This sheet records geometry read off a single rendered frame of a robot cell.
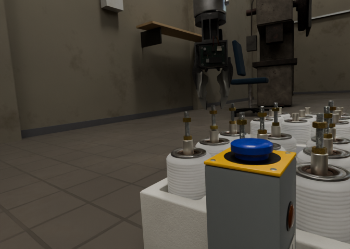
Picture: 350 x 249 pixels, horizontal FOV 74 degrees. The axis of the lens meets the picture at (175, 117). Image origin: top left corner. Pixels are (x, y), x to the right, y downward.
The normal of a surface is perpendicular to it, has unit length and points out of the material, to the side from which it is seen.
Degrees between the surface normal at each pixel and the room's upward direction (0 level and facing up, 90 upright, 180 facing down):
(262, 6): 92
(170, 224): 90
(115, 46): 90
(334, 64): 90
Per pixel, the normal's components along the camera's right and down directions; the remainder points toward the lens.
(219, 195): -0.60, 0.12
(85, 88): 0.78, 0.03
